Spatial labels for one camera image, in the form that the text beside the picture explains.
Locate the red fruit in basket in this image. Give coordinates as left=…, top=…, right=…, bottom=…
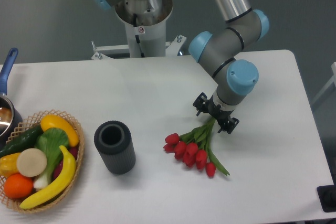
left=53, top=146, right=78, bottom=180

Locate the beige round disc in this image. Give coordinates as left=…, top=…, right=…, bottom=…
left=16, top=148, right=47, bottom=177

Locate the black device at table edge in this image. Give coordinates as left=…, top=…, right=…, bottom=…
left=317, top=185, right=335, bottom=212

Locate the blue handled saucepan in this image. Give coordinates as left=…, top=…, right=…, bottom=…
left=1, top=48, right=23, bottom=149

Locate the dark grey ribbed vase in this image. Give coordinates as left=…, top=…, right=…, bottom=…
left=94, top=121, right=136, bottom=175

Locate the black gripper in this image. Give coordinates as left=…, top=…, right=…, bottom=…
left=193, top=92, right=239, bottom=134

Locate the yellow squash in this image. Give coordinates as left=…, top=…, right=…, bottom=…
left=40, top=114, right=79, bottom=147

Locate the orange fruit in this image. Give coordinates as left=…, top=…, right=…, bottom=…
left=4, top=173, right=33, bottom=199

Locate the yellow bell pepper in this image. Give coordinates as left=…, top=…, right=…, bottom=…
left=0, top=153, right=20, bottom=177

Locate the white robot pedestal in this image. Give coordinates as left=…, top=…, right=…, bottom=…
left=92, top=0, right=187, bottom=60

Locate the green cucumber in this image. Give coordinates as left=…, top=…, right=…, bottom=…
left=1, top=124, right=43, bottom=157

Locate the woven wicker basket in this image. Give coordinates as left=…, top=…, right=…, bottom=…
left=1, top=110, right=85, bottom=214

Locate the white frame at right edge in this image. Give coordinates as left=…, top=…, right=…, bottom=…
left=311, top=62, right=335, bottom=111

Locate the green bok choy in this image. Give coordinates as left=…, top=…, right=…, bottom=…
left=34, top=127, right=69, bottom=191

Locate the red tulip bouquet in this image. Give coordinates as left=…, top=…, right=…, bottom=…
left=163, top=118, right=230, bottom=178

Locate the yellow banana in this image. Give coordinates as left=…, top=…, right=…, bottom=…
left=19, top=145, right=76, bottom=210

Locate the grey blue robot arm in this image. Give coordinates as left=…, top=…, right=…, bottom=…
left=94, top=0, right=269, bottom=133

